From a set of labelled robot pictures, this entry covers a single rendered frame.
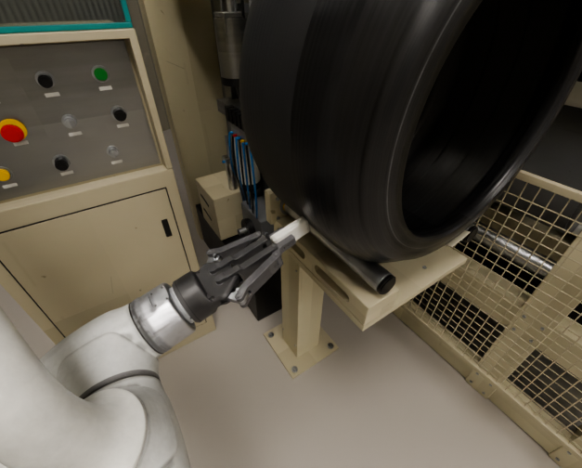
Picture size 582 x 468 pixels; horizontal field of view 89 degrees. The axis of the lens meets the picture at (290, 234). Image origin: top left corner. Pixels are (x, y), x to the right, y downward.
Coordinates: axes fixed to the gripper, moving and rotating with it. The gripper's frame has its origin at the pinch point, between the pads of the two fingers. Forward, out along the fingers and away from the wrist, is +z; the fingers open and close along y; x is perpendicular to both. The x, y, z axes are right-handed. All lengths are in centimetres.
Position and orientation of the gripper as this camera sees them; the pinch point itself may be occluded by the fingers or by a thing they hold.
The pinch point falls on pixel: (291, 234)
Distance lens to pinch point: 50.7
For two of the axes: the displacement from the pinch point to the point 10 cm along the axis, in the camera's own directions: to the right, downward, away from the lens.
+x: 2.1, 6.7, 7.1
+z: 8.1, -5.3, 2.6
